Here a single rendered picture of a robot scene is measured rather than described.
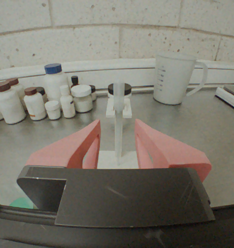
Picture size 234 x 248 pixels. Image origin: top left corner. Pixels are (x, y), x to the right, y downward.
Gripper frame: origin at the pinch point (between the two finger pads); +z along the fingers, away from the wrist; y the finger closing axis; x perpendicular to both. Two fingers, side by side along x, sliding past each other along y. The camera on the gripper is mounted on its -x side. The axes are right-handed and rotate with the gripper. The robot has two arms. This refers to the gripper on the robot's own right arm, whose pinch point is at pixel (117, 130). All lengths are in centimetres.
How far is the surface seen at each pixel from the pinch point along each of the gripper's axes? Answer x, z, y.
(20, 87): 5.9, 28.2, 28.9
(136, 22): -10.3, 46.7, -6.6
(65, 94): 6.4, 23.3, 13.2
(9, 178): 13.6, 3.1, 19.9
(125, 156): 12.9, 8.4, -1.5
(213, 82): 12, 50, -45
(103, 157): 12.9, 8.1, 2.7
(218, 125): 13.8, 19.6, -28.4
